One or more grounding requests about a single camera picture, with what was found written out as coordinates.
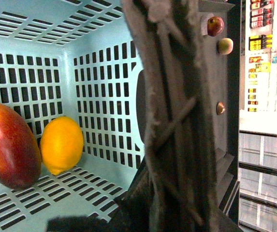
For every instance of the dark red peach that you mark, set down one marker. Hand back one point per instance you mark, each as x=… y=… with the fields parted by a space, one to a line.
x=215 y=26

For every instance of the brown plastic basket handle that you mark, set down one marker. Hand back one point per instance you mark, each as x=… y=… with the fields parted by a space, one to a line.
x=179 y=136

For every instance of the green pink peach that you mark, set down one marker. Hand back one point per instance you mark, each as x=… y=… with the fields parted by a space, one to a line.
x=225 y=46

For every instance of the light teal plastic basket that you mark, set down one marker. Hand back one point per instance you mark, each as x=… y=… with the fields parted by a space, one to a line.
x=72 y=58

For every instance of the yellow lemon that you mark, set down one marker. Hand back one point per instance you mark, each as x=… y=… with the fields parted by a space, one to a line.
x=61 y=145

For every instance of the glass door fridge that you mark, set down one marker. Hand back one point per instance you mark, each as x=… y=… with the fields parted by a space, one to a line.
x=258 y=179

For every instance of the shelf of bottles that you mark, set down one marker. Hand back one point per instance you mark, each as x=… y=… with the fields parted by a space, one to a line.
x=259 y=28

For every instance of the grey felt left gripper finger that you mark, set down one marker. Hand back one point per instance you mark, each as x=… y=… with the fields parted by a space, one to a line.
x=78 y=224

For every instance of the red yellow mango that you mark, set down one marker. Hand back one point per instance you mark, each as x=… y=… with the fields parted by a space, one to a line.
x=20 y=158

